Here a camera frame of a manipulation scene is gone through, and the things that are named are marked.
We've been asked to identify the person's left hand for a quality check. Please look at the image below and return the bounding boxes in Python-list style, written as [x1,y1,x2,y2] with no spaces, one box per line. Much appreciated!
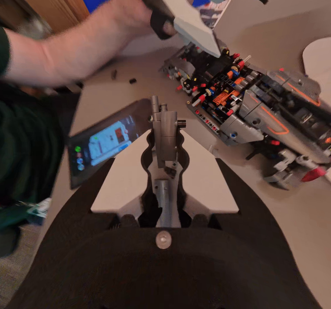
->
[111,0,178,50]

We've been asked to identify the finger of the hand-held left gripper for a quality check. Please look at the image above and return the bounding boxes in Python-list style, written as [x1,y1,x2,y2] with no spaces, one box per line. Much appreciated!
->
[153,0,222,57]

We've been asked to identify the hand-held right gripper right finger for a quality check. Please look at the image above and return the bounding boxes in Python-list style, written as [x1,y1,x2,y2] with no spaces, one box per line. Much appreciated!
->
[178,130,239,222]

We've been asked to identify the long grey lego blade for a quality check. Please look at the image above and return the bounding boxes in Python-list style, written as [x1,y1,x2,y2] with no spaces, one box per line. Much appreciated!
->
[154,180,173,227]

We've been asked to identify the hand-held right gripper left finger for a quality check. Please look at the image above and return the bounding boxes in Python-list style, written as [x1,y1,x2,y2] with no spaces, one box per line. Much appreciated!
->
[91,130,156,222]

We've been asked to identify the scattered loose lego pieces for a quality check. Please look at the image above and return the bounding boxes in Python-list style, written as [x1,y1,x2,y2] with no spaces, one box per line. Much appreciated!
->
[111,70,137,85]

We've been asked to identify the grey and black lego car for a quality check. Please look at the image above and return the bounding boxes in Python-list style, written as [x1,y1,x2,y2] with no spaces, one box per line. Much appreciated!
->
[160,40,331,191]

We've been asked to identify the wooden post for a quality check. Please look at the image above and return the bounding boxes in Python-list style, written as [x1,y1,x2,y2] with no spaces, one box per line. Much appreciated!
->
[0,0,89,33]

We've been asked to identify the small lego beam assembly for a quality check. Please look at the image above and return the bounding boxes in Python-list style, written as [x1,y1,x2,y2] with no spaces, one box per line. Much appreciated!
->
[149,96,187,178]

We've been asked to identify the white book stand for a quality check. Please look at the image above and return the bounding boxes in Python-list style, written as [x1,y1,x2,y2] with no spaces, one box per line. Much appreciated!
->
[302,36,331,82]

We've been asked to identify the lego sticker sheet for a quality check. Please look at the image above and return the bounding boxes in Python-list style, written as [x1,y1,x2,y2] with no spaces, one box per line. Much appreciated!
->
[199,0,239,28]

